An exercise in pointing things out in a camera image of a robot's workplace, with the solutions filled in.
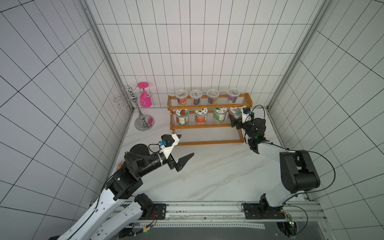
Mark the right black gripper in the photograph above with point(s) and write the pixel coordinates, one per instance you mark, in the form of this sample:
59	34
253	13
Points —
242	124

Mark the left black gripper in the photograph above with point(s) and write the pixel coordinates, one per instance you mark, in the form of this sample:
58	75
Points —
180	165

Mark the jar with pink flower lid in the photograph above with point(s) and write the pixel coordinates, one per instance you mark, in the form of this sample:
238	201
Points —
236	112

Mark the jar with green tree lid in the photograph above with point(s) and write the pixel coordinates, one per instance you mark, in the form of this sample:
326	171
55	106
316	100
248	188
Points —
219	114

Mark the orange wooden three-tier shelf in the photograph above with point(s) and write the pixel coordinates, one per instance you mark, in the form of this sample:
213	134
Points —
206	124

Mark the small clear seed container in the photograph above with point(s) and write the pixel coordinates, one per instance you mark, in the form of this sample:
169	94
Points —
181	96
212	95
233	95
196	96

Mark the jar with strawberry lid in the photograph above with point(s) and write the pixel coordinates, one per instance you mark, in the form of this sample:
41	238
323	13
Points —
182	116

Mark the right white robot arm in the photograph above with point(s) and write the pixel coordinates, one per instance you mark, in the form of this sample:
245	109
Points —
298	173

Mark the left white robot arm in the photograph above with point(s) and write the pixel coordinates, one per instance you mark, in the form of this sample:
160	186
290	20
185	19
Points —
118	205

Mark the chrome glass holder stand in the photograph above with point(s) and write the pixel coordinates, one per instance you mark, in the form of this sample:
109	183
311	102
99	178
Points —
131	100

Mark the pink plastic wine glass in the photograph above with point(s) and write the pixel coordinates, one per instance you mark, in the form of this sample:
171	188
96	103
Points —
146	95

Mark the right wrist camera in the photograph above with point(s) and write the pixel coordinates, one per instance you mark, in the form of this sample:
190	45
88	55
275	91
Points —
246	114

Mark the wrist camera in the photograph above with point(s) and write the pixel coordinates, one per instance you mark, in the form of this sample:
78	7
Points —
166	145
246	114

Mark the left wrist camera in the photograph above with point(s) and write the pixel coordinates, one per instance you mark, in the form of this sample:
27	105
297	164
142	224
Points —
166	145

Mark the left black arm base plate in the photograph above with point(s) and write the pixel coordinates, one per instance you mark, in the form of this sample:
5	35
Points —
135	211

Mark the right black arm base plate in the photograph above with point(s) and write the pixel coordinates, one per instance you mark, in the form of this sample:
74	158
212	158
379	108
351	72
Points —
262	212

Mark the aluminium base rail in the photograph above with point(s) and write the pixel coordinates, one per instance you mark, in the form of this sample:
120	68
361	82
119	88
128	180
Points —
230	214

